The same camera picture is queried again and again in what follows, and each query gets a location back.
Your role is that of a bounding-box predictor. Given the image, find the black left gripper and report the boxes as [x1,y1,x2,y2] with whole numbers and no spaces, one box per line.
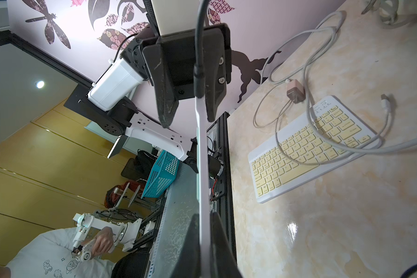
[120,24,232,129]

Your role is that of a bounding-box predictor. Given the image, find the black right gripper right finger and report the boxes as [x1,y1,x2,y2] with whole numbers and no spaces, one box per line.
[210,212,242,278]

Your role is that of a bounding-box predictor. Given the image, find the white USB cable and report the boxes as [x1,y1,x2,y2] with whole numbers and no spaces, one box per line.
[253,78,393,166]

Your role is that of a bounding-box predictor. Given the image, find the black USB cable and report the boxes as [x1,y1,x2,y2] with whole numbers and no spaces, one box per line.
[193,0,213,100]

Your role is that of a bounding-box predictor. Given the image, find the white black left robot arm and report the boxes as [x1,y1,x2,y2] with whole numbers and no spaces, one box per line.
[82,24,232,171]

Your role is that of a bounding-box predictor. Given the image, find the turquoise plastic basket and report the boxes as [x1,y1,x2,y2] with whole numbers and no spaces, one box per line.
[141,151,180,199]

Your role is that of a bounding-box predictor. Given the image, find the green wireless keyboard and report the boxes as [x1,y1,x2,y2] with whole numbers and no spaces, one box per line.
[195,97,212,278]

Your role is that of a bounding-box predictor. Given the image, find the mint green toaster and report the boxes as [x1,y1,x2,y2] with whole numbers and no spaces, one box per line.
[361,0,417,27]

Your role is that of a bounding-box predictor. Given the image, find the yellow wireless keyboard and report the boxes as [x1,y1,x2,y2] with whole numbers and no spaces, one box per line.
[248,96,382,203]

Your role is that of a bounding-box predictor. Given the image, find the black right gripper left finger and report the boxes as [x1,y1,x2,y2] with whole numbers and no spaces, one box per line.
[170,214,200,278]

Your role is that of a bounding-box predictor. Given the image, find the person in white shirt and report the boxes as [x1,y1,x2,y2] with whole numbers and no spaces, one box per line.
[0,228,115,278]

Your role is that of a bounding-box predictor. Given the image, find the white power strip cord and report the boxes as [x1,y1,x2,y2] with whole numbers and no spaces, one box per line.
[260,10,417,155]

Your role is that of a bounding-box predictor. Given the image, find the pink USB charger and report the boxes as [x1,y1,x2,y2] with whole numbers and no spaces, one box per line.
[287,79,306,104]

